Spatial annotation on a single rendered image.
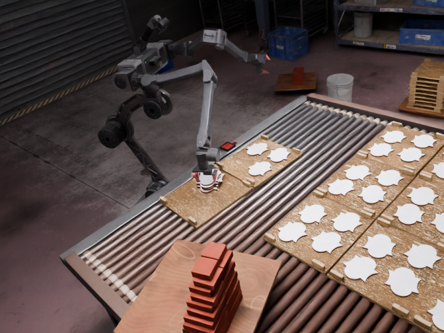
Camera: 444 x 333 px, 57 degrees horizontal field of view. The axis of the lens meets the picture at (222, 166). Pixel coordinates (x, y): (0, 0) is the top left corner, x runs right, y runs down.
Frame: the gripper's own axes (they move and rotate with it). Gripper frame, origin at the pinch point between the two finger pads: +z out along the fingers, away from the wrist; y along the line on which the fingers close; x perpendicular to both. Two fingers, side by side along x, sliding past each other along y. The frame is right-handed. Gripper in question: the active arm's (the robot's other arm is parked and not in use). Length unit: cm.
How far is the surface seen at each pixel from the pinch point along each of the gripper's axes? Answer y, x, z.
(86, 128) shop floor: 251, -234, 97
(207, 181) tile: -0.1, -0.1, 0.3
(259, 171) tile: -26.8, -17.0, 4.9
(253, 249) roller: -33, 41, 9
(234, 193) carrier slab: -15.9, 2.7, 6.3
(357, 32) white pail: -91, -475, 73
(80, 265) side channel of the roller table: 47, 63, 5
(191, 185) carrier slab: 11.6, -3.1, 6.2
